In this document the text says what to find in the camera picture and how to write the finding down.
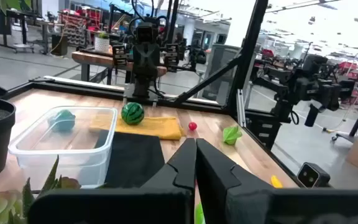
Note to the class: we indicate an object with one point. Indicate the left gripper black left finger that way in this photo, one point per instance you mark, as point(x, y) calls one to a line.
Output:
point(166, 202)

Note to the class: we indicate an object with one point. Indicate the black box on floor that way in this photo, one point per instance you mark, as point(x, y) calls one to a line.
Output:
point(59, 45)

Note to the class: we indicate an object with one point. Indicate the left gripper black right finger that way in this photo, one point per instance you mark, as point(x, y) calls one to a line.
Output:
point(244, 205)

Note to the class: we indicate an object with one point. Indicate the black cloth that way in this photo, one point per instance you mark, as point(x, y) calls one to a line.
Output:
point(132, 158)

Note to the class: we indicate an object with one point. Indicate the red parts bin shelf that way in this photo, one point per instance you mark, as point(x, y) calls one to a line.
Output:
point(76, 25)

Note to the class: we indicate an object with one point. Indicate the yellow banana toy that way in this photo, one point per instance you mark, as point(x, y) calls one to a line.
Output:
point(276, 182)

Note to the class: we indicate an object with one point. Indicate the striped green watermelon toy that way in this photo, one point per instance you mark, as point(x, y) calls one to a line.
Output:
point(132, 113)

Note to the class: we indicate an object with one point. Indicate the black desk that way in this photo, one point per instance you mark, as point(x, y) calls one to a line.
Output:
point(14, 14)

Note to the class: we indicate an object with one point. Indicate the light green lettuce leaf toy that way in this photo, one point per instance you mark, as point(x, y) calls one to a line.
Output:
point(231, 136)

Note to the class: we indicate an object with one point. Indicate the clear plastic tupperware container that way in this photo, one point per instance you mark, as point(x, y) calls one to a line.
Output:
point(82, 168)

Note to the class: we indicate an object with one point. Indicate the small red cherry tomato toy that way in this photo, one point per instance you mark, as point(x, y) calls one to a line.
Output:
point(192, 126)

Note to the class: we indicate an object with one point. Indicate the wooden neighbouring station table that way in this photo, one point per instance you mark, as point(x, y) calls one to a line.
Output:
point(92, 59)

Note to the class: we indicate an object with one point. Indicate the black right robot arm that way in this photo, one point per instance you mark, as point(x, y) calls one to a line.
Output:
point(141, 90)

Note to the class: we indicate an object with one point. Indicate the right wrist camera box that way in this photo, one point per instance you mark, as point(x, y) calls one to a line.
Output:
point(146, 31)

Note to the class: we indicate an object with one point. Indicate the yellow cloth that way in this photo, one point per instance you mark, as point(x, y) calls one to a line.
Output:
point(163, 127)

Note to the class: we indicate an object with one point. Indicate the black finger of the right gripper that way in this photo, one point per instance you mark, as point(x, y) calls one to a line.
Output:
point(143, 54)
point(151, 54)

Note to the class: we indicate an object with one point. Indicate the teal round produce toy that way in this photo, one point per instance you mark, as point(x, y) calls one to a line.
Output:
point(62, 121)

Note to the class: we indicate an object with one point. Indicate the black metal table frame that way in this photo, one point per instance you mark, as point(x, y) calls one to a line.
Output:
point(249, 46)

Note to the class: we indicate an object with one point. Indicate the white pot with plant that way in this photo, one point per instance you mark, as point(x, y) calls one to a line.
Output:
point(102, 43)

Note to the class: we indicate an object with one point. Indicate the small table-level camera box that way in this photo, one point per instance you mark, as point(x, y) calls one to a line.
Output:
point(311, 175)

